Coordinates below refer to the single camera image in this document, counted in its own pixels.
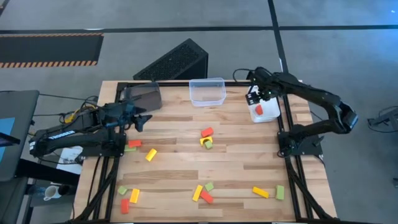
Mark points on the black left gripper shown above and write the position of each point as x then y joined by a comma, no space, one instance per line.
121,116

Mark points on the black perforated box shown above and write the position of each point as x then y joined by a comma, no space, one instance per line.
174,62

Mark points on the white paper sheet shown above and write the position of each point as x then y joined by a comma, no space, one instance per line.
70,158

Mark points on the yellow cylinder block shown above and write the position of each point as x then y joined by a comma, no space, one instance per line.
151,154

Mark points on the white mug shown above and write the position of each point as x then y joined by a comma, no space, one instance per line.
51,193

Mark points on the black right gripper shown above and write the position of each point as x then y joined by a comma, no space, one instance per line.
265,85

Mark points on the red arch block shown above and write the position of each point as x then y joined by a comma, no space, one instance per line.
135,143

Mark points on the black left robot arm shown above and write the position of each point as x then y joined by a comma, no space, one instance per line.
62,138

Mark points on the long yellow block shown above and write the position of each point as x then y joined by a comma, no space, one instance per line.
197,193

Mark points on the black hazard-striped floor mat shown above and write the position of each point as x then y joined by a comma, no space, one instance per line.
46,48

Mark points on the green cube block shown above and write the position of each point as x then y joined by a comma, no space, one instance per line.
208,145

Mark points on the grey translucent plastic bin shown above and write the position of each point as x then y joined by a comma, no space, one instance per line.
146,98

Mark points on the green square block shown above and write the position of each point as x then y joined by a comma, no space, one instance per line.
122,190
209,186

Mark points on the green rectangular block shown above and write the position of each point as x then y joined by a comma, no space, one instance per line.
280,192

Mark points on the white plastic bin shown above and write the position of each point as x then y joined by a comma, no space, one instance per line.
270,113

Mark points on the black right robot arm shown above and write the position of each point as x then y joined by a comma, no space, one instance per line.
311,90

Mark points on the yellow rectangular block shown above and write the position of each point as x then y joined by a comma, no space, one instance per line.
260,192
134,195

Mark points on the red rectangular block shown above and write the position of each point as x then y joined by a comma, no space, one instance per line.
206,196
207,132
259,109
124,206

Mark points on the clear plastic bin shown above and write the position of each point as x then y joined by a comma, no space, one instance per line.
206,93

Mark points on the black floor stand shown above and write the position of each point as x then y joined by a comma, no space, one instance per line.
384,119

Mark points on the dark grey laptop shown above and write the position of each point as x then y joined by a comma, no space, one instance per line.
18,124

